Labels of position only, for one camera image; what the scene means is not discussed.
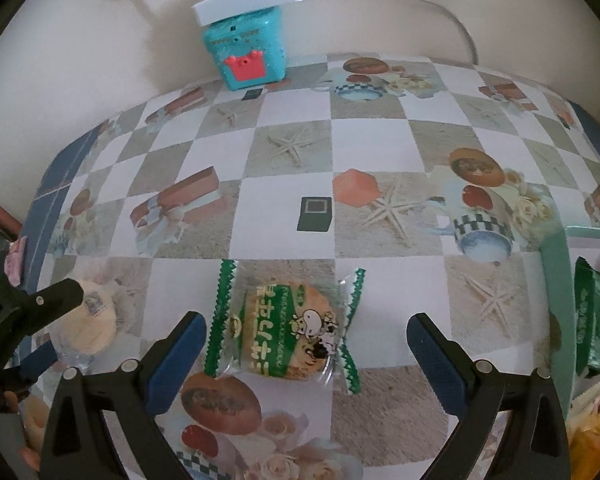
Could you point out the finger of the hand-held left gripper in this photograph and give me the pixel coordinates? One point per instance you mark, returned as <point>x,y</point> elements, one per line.
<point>55,300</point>
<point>36,361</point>

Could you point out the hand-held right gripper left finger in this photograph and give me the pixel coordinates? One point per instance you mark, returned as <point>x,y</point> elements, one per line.
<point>177,360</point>

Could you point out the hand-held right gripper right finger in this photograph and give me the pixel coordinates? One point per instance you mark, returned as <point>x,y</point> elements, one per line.
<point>437,360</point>

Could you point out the round bun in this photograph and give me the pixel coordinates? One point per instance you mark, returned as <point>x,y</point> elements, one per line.
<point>92,330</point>

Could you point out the green cow-print cookie packet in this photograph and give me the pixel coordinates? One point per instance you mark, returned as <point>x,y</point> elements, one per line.
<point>285,330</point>

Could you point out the shallow teal cardboard box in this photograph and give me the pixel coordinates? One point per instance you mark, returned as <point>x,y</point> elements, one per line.
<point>555,280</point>

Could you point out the green snack packet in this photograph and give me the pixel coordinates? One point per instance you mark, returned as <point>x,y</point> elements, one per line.
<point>592,320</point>

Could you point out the yellow snack packet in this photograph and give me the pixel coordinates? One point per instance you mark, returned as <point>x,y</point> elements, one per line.
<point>587,440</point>

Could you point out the small pink ornament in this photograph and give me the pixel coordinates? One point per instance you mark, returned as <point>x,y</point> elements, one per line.
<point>16,260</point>

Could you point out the teal toy box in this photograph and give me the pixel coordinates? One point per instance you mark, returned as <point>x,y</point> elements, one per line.
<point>250,42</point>

